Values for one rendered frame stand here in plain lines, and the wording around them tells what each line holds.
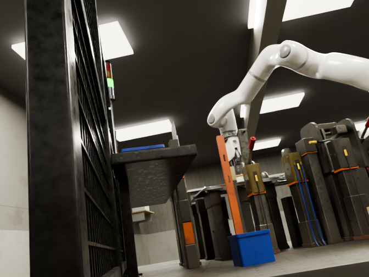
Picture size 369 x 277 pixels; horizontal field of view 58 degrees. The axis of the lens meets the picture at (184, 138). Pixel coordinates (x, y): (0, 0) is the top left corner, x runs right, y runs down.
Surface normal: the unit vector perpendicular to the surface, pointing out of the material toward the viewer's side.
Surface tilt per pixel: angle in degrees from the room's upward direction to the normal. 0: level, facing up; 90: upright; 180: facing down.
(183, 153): 90
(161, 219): 90
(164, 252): 90
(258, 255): 90
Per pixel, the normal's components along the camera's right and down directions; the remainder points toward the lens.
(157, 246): -0.13, -0.28
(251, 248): 0.14, -0.32
